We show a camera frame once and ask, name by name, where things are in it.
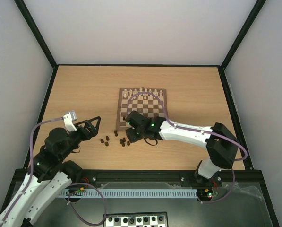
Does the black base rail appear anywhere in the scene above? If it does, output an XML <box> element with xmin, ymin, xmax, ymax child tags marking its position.
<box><xmin>13</xmin><ymin>169</ymin><xmax>264</xmax><ymax>189</ymax></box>

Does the grey slotted cable duct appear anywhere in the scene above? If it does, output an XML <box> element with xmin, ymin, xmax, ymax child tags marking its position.
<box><xmin>57</xmin><ymin>189</ymin><xmax>198</xmax><ymax>199</ymax></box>

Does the black frame post back right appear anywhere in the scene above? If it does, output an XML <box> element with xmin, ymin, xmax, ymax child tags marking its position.
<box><xmin>220</xmin><ymin>0</ymin><xmax>267</xmax><ymax>70</ymax></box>

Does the black frame post back left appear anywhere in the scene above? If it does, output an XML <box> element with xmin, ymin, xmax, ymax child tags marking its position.
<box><xmin>14</xmin><ymin>0</ymin><xmax>58</xmax><ymax>69</ymax></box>

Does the black frame post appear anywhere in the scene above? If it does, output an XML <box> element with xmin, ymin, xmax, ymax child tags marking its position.
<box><xmin>14</xmin><ymin>0</ymin><xmax>58</xmax><ymax>69</ymax></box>
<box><xmin>220</xmin><ymin>0</ymin><xmax>267</xmax><ymax>70</ymax></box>

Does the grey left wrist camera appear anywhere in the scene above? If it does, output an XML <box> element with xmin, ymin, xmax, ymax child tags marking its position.
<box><xmin>67</xmin><ymin>110</ymin><xmax>77</xmax><ymax>121</ymax></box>

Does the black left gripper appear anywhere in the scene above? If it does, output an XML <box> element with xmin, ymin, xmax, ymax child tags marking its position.
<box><xmin>60</xmin><ymin>116</ymin><xmax>102</xmax><ymax>159</ymax></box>

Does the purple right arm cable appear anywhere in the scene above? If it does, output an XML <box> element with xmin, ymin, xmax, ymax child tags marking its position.
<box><xmin>126</xmin><ymin>92</ymin><xmax>248</xmax><ymax>204</ymax></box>

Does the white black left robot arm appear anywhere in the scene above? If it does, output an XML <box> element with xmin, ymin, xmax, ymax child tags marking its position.
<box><xmin>0</xmin><ymin>112</ymin><xmax>101</xmax><ymax>227</ymax></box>

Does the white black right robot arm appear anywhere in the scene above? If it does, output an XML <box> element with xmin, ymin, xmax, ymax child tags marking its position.
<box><xmin>124</xmin><ymin>111</ymin><xmax>248</xmax><ymax>185</ymax></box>

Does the wooden chess board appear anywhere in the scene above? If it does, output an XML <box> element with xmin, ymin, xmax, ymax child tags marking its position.
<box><xmin>116</xmin><ymin>87</ymin><xmax>167</xmax><ymax>131</ymax></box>

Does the white chess piece back left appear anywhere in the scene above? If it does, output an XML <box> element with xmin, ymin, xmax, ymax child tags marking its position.
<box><xmin>123</xmin><ymin>89</ymin><xmax>128</xmax><ymax>98</ymax></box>

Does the small printed chess board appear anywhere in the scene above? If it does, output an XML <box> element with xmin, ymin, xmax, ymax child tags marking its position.
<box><xmin>103</xmin><ymin>212</ymin><xmax>169</xmax><ymax>227</ymax></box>

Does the dark chess piece table centre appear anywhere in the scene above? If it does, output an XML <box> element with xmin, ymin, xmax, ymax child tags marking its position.
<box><xmin>120</xmin><ymin>137</ymin><xmax>126</xmax><ymax>144</ymax></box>

